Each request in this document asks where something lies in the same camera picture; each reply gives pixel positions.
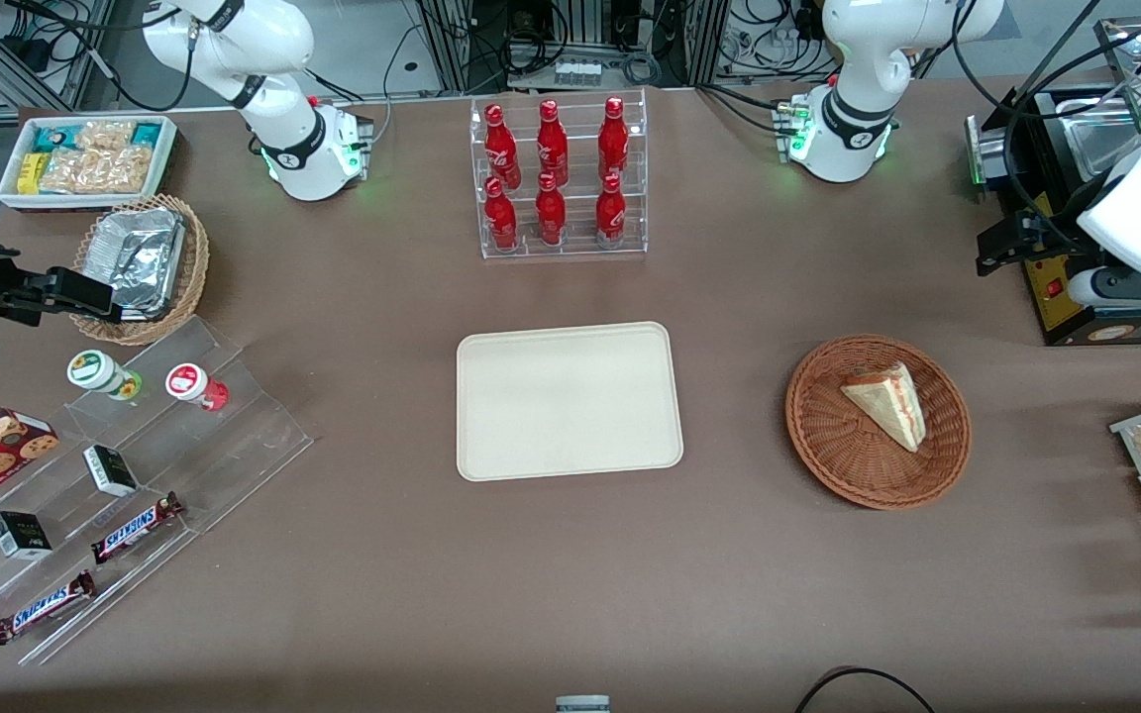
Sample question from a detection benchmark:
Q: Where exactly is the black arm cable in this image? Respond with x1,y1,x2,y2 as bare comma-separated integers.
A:
952,0,1141,258

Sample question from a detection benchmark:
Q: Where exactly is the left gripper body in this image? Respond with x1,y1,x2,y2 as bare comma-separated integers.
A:
1031,129,1141,283

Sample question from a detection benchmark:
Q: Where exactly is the clear acrylic bottle rack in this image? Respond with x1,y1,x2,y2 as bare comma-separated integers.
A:
469,88,649,260

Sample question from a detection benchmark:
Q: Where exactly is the red cola bottle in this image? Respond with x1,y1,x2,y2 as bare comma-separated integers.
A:
598,96,630,181
484,176,519,251
595,173,627,249
484,103,522,189
536,99,570,187
535,172,568,246

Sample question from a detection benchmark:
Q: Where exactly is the brown round wicker basket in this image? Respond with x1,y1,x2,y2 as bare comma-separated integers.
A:
785,335,973,511

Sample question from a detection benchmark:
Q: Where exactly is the beige rectangular tray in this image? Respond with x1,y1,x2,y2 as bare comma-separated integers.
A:
457,321,684,482

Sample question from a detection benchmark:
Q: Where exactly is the small clear cracker bag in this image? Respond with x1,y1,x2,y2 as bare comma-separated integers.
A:
75,119,137,153

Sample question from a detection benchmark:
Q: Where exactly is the Snickers chocolate bar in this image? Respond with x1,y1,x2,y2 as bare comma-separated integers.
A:
90,492,185,565
0,569,97,646

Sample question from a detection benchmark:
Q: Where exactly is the red lidded cup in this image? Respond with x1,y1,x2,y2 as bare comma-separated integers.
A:
165,362,230,412

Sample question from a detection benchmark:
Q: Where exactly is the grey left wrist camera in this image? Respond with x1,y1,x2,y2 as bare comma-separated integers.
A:
1069,265,1141,310

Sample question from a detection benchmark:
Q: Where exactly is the green lidded cup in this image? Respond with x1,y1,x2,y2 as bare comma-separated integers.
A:
66,350,144,401

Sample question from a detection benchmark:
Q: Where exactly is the black yellow countertop appliance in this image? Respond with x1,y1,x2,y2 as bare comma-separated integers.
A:
967,84,1141,348

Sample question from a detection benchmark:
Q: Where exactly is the black looped cable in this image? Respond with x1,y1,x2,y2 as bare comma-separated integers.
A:
793,666,938,713

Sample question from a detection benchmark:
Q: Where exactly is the large clear cracker bag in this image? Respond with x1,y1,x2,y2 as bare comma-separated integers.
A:
39,146,158,196

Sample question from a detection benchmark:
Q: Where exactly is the small black box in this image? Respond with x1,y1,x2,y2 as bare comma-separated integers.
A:
0,511,53,560
83,445,139,497

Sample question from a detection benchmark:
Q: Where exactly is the clear acrylic stepped stand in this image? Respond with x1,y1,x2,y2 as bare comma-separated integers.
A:
0,315,315,666

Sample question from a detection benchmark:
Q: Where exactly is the triangular sandwich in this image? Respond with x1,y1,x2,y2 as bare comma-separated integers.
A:
840,362,927,454

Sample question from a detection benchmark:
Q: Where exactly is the light tan wicker basket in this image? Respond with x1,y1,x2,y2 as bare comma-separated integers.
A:
68,194,211,347

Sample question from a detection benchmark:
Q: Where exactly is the white rectangular snack bin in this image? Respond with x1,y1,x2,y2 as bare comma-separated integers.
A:
0,114,179,213

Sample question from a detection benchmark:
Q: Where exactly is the silver box green light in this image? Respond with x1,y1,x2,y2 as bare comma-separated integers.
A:
965,114,1017,191

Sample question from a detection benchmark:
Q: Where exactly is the shiny metal frame rack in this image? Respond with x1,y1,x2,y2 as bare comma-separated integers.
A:
1095,15,1141,105

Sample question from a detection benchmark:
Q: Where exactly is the aluminium foil container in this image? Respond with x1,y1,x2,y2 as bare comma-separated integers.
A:
82,206,187,321

